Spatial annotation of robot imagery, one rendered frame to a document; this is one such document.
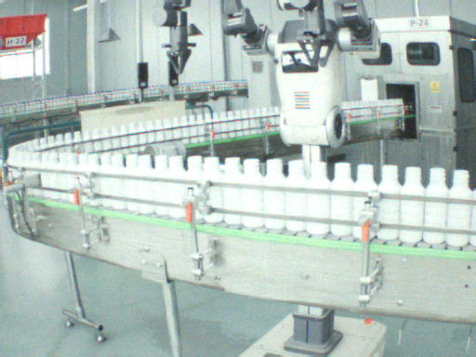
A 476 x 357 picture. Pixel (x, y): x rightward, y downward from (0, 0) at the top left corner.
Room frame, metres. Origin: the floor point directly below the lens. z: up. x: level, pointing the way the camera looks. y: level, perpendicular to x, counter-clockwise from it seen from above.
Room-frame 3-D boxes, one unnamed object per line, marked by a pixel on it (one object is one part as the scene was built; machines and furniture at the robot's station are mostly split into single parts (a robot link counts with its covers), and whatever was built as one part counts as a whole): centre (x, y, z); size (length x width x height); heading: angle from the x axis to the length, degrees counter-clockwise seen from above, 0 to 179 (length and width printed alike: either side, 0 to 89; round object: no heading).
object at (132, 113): (5.62, 1.16, 0.59); 1.10 x 0.62 x 1.18; 130
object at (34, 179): (1.69, 0.81, 0.96); 0.23 x 0.10 x 0.27; 148
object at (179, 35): (1.55, 0.16, 1.51); 0.10 x 0.07 x 0.07; 148
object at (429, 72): (5.18, -2.25, 1.00); 1.60 x 1.30 x 2.00; 130
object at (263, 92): (7.64, -0.67, 0.96); 0.82 x 0.50 x 1.91; 130
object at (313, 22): (1.30, -0.22, 1.51); 0.10 x 0.07 x 0.07; 147
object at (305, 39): (1.28, -0.21, 1.44); 0.07 x 0.07 x 0.09; 57
